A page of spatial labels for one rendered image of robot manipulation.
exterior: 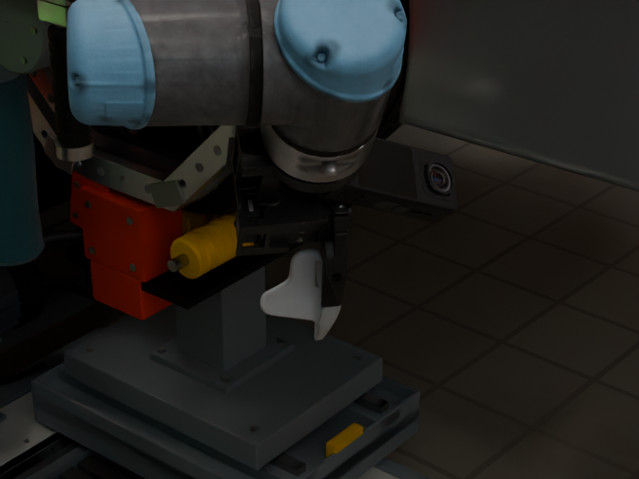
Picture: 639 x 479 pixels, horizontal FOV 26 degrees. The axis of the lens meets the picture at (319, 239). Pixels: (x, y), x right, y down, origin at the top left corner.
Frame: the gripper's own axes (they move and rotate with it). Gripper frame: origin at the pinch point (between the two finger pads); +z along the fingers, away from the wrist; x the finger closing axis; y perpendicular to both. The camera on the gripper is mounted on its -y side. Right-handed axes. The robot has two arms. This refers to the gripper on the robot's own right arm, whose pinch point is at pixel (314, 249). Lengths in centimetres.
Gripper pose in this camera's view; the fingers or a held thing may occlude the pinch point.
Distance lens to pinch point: 109.9
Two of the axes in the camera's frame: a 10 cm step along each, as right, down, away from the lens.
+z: -1.1, 3.9, 9.1
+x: 1.4, 9.2, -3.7
